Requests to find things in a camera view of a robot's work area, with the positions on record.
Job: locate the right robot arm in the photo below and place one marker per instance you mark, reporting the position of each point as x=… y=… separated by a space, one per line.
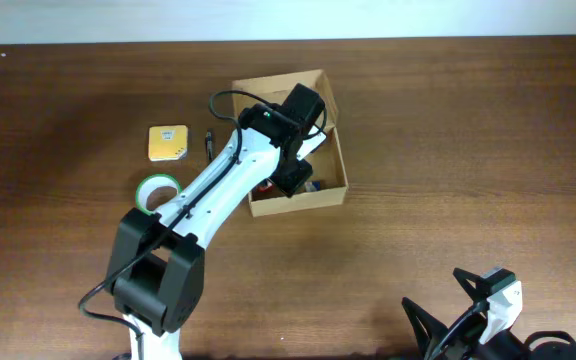
x=544 y=345

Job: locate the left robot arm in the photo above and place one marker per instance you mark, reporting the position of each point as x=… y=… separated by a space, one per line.
x=156 y=269

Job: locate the brown cardboard box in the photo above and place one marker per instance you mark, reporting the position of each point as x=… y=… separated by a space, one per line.
x=327 y=160

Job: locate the yellow sticky note pad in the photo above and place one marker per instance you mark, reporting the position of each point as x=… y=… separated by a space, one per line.
x=167 y=143

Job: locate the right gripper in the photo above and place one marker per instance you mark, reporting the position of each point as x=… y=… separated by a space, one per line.
x=461 y=312

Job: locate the blue white staples box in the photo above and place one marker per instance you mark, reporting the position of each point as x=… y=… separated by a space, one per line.
x=313 y=186

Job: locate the black pen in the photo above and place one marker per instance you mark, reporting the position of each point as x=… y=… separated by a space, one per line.
x=209 y=146

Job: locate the orange black stapler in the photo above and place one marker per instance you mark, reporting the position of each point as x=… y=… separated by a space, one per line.
x=265 y=186

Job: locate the green tape roll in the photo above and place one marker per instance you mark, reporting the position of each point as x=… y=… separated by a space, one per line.
x=149 y=185

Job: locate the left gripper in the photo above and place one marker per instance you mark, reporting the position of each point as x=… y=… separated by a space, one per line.
x=292 y=177

